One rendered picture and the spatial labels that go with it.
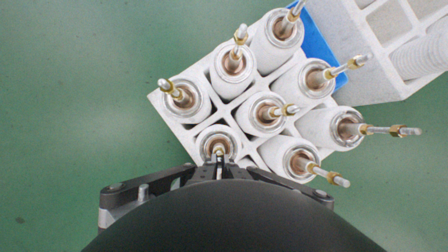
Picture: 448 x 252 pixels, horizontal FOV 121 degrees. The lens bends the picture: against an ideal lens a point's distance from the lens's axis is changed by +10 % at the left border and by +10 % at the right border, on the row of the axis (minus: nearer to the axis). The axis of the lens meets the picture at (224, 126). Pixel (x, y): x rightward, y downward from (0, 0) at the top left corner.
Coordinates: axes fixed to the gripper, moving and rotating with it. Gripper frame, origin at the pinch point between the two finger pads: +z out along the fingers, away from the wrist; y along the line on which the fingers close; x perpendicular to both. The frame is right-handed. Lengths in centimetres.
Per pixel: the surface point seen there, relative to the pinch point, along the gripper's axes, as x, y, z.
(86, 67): 23, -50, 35
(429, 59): 23, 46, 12
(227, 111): 8.3, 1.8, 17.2
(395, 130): 5.6, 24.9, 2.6
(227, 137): 2.3, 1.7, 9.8
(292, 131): 4.3, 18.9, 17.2
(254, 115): 7.1, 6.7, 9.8
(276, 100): 10.3, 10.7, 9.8
